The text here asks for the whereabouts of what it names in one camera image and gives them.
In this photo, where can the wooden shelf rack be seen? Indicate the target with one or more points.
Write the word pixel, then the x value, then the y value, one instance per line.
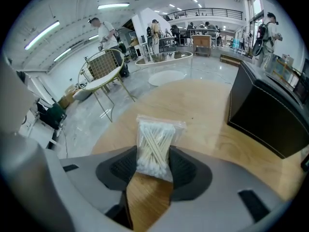
pixel 285 69

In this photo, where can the black cabinet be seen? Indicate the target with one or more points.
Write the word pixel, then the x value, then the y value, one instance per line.
pixel 303 81

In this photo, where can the grey round cushion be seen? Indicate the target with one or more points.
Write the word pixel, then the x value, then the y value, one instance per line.
pixel 82 96

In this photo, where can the round beige glass-top table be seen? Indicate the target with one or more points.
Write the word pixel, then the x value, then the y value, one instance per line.
pixel 164 58

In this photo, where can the round wooden table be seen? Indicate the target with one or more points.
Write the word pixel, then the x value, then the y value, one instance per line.
pixel 200 110

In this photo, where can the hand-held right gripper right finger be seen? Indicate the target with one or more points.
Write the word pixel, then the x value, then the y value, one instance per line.
pixel 217 197

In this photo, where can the clear bag of cotton swabs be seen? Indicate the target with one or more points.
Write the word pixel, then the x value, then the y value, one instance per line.
pixel 157 144

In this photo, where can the wooden step platform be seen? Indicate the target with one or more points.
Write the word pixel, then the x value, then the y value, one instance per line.
pixel 235 59

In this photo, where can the small brown wooden cabinet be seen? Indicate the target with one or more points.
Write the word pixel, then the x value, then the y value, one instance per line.
pixel 202 45

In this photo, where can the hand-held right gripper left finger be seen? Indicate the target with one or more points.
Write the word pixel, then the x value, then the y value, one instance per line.
pixel 96 185

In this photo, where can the black leather tissue box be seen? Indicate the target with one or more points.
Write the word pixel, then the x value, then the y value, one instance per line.
pixel 265 110

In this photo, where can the dark vanity cabinet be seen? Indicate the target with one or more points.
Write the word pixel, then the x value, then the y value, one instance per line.
pixel 53 115

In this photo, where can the black mezzanine railing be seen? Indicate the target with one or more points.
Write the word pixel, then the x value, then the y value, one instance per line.
pixel 205 13

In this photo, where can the brown cardboard box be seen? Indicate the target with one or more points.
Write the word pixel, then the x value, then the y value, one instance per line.
pixel 66 100

